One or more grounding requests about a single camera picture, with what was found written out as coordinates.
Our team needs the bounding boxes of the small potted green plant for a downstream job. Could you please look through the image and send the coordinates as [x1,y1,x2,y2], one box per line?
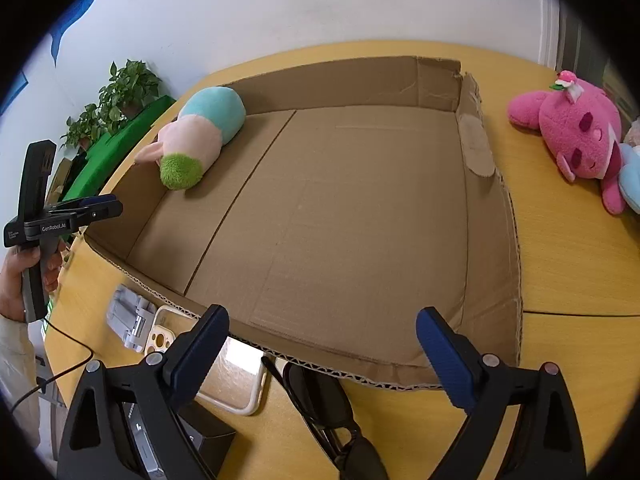
[60,103,105,152]

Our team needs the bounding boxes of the large cardboard box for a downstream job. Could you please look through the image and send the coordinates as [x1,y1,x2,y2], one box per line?
[82,55,524,391]

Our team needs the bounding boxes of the light blue plush toy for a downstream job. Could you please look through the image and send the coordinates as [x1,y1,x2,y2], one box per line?
[618,142,640,216]

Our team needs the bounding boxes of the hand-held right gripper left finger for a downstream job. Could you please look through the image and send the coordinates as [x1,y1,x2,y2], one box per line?
[57,304,231,480]

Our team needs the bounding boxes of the blue wall poster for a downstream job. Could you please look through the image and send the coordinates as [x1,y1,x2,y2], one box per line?
[50,0,104,67]

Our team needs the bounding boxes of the person's left forearm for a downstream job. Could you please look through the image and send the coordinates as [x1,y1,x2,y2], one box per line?
[0,312,44,453]

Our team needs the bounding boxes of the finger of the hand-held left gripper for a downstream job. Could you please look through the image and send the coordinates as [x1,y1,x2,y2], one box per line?
[75,194,124,222]

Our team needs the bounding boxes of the large potted green plant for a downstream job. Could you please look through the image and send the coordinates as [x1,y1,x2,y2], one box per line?
[97,59,164,136]

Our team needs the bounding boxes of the teal pink green plush toy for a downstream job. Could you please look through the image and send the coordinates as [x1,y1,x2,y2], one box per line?
[134,86,247,191]

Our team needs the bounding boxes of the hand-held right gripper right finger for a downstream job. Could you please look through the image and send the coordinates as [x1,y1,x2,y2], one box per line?
[416,306,587,480]

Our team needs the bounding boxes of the person's left hand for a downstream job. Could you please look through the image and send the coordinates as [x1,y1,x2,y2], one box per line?
[0,239,67,324]

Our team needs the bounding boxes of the small black box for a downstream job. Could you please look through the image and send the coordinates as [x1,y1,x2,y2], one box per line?
[120,400,237,480]

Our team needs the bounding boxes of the wooden desk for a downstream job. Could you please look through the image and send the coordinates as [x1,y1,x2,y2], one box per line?
[42,40,640,480]

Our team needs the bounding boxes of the black sunglasses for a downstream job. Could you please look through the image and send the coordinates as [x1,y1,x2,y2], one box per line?
[260,355,391,480]

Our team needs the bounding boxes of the green board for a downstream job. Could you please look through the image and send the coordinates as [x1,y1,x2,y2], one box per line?
[62,95,179,202]

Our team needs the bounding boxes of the black cable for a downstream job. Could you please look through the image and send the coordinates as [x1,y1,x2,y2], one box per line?
[10,317,96,411]

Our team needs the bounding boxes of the cream phone case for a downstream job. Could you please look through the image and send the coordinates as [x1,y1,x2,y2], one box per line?
[144,305,269,417]

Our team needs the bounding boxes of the white folding phone stand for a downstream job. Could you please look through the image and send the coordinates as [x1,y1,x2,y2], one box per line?
[106,283,157,354]

